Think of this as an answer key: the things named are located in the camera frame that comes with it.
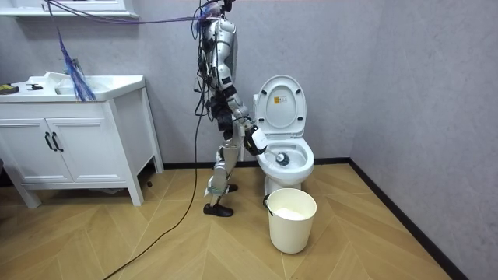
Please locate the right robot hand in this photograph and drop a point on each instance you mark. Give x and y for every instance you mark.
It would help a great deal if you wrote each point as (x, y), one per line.
(257, 141)

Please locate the white toilet brush black bristles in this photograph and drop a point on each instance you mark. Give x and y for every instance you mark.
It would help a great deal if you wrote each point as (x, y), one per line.
(283, 158)

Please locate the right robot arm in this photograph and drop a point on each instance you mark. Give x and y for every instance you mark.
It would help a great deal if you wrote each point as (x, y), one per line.
(227, 50)

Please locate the robot legs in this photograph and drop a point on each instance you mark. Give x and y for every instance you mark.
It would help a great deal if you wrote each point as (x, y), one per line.
(229, 155)

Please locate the white toilet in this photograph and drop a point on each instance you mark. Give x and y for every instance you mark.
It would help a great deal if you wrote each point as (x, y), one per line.
(288, 155)

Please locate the white toilet lid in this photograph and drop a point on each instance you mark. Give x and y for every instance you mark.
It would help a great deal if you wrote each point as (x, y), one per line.
(281, 103)

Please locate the cream plastic bucket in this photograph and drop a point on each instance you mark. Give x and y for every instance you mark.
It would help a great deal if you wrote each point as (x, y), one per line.
(290, 233)

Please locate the robot body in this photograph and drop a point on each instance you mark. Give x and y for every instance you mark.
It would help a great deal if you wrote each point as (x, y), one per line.
(227, 4)

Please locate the white vanity cabinet with sink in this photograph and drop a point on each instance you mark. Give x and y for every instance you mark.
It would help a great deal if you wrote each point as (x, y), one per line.
(78, 148)

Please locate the chrome sink faucet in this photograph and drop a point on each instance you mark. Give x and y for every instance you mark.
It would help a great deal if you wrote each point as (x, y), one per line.
(76, 66)

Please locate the small black object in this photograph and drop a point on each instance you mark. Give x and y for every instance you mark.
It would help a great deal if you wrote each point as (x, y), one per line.
(34, 86)

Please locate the dark flat object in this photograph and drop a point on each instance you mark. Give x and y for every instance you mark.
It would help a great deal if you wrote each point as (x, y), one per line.
(8, 89)

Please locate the white wall shelf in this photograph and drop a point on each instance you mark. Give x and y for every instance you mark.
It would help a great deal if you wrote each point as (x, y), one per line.
(78, 11)

